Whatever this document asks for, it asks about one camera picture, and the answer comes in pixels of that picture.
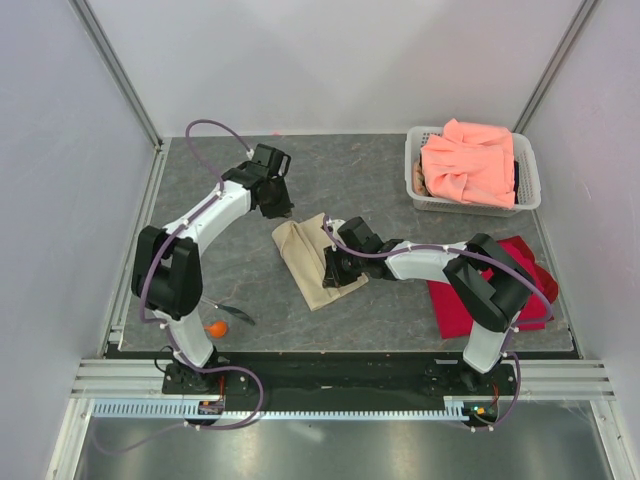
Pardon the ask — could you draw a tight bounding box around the black knife clear handle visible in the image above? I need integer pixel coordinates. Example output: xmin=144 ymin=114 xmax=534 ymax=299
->
xmin=200 ymin=297 xmax=256 ymax=326

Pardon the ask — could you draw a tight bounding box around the white slotted cable duct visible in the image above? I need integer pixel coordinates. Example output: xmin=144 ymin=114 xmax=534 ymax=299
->
xmin=92 ymin=398 xmax=497 ymax=421

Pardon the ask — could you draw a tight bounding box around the white plastic basket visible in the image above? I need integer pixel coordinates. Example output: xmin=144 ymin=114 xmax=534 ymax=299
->
xmin=404 ymin=119 xmax=541 ymax=217

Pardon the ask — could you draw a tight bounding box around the beige cloth napkin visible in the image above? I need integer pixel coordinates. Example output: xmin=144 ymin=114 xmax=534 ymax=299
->
xmin=271 ymin=213 xmax=368 ymax=311

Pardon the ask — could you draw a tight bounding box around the salmon pink cloth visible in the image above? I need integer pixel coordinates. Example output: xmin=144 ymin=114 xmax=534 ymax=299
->
xmin=420 ymin=119 xmax=516 ymax=209

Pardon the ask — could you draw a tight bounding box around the patterned cloth in basket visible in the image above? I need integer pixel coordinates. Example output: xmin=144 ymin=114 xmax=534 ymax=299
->
xmin=412 ymin=160 xmax=430 ymax=197

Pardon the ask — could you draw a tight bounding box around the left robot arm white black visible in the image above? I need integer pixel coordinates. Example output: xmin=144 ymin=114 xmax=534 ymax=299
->
xmin=131 ymin=144 xmax=293 ymax=393

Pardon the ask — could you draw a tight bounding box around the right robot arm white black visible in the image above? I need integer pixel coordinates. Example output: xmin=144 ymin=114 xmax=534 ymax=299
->
xmin=322 ymin=215 xmax=537 ymax=394

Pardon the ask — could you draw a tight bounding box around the orange plastic spoon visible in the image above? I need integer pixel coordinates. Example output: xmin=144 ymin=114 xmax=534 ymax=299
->
xmin=204 ymin=321 xmax=229 ymax=339

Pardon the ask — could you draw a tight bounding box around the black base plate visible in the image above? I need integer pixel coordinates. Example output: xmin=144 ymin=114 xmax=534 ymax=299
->
xmin=162 ymin=354 xmax=521 ymax=428

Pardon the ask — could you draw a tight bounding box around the red cloth napkin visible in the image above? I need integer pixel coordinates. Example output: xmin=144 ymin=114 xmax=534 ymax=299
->
xmin=427 ymin=236 xmax=560 ymax=341

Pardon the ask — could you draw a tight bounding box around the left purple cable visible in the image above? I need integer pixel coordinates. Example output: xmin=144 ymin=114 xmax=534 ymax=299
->
xmin=89 ymin=118 xmax=265 ymax=454

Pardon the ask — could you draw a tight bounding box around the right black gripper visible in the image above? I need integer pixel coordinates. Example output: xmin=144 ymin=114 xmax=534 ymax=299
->
xmin=323 ymin=242 xmax=365 ymax=288

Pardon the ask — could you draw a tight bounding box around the dark cloth in basket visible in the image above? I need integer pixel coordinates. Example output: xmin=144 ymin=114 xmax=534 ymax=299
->
xmin=514 ymin=160 xmax=520 ymax=204

